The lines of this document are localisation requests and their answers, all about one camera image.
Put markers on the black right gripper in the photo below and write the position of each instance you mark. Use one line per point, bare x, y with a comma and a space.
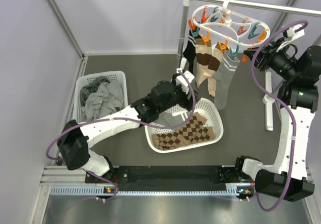
264, 58

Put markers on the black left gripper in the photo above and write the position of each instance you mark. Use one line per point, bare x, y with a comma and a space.
187, 104

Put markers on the orange peg holding grey sock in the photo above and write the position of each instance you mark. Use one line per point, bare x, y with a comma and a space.
244, 58

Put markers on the teal peg holding grey sock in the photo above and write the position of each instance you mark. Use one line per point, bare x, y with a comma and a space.
234, 52

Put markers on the yellow-orange peg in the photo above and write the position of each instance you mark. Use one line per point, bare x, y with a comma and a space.
223, 46
206, 39

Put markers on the black sock with white stripes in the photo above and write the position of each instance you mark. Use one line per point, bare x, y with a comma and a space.
190, 51

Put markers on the white round clip hanger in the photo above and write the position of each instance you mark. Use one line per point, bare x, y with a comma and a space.
226, 24

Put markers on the brown beige striped socks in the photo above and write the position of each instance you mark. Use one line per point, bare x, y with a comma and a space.
203, 57

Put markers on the teal clothes peg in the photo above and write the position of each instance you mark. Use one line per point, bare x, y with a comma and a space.
195, 35

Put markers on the orange clothes peg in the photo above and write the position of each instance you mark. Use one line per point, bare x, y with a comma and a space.
192, 26

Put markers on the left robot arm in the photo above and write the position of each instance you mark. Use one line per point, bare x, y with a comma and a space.
76, 140

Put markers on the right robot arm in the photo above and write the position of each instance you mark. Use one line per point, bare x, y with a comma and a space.
299, 94

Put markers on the brown argyle socks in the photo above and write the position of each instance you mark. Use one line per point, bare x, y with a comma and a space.
192, 133

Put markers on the white oval sock basket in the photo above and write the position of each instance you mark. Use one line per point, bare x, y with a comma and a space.
204, 107

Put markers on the white drying rack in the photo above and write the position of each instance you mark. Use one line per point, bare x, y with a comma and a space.
272, 80

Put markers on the grey clothes pile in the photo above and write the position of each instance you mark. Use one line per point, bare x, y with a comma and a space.
101, 98

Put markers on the white rectangular laundry basket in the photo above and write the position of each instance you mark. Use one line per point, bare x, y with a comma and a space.
87, 79

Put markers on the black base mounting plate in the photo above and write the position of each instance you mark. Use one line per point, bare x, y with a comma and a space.
177, 178

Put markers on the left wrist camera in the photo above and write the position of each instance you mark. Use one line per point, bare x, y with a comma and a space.
184, 79

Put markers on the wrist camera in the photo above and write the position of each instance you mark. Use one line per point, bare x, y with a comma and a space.
294, 33
184, 79

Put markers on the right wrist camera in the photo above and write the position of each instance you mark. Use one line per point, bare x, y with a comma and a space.
294, 33

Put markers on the grey slotted cable duct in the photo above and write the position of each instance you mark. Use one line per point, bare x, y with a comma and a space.
106, 191

